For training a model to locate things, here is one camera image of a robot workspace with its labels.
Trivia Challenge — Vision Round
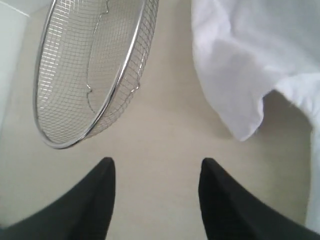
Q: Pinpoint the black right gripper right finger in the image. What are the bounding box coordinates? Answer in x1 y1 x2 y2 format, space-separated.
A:
198 158 320 240

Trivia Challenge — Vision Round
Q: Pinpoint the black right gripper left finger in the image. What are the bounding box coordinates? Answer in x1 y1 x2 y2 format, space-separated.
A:
0 157 116 240

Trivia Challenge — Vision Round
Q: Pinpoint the white t-shirt red lettering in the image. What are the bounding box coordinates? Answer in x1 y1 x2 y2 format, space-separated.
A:
191 0 320 232

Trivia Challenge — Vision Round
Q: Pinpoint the metal mesh strainer bowl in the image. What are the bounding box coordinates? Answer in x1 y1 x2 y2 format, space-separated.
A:
33 0 159 149

